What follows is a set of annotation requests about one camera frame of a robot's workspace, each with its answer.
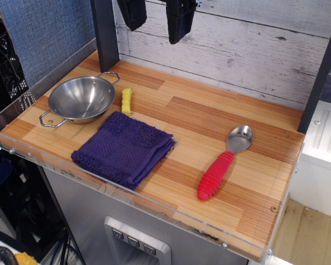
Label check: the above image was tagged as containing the purple towel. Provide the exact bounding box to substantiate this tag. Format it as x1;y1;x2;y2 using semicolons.
71;112;175;190

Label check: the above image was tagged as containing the red-handled metal spoon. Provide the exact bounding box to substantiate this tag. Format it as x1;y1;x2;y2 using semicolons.
197;125;253;201

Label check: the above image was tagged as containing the dark vertical post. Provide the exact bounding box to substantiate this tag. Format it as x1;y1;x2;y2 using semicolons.
297;36;331;134
90;0;119;72

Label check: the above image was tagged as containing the white toy sink counter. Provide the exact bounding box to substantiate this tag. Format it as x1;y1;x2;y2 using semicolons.
289;101;331;216

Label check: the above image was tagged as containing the dark left vertical post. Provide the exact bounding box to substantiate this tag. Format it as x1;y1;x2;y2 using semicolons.
90;0;119;72

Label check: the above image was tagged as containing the clear acrylic table guard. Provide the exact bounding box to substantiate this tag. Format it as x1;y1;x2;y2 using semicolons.
0;38;290;262

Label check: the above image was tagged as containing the black plastic crate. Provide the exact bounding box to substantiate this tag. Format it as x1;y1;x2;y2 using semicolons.
0;18;28;110

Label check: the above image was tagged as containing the dark right vertical post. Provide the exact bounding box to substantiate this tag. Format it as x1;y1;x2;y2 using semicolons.
297;36;331;134

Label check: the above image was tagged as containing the steel two-handled bowl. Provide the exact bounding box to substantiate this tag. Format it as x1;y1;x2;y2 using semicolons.
39;72;121;128

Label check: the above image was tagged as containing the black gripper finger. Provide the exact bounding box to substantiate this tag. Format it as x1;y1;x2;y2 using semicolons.
117;0;147;31
166;0;196;44

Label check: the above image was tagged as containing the yellow ridged toy piece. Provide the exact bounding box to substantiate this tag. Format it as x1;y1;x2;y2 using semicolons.
121;88;132;115

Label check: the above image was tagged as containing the silver button panel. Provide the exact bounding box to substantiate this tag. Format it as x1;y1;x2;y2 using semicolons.
104;216;172;264

